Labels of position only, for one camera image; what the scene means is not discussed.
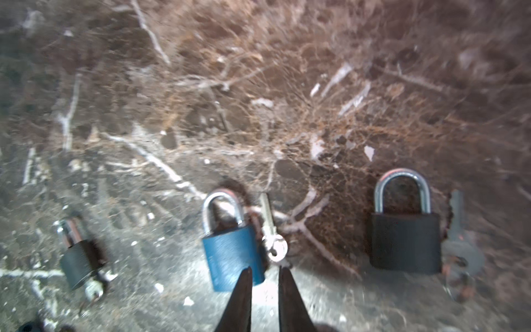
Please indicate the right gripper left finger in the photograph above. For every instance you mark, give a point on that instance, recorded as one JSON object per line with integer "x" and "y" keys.
{"x": 237, "y": 314}

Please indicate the silver key of grey padlock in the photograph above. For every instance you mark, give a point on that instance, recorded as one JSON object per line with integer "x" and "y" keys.
{"x": 462, "y": 258}

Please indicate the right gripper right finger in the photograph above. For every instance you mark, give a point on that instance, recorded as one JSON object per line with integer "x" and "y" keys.
{"x": 293, "y": 315}

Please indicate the blue padlock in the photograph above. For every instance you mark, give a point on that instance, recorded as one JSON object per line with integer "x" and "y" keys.
{"x": 229, "y": 252}

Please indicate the small silver key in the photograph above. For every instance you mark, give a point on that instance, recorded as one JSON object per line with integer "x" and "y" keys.
{"x": 275, "y": 244}

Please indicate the dark grey padlock centre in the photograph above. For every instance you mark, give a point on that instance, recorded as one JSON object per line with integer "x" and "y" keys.
{"x": 408, "y": 243}

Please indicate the small black padlock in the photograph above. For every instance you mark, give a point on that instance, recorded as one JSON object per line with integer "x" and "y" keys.
{"x": 82, "y": 263}

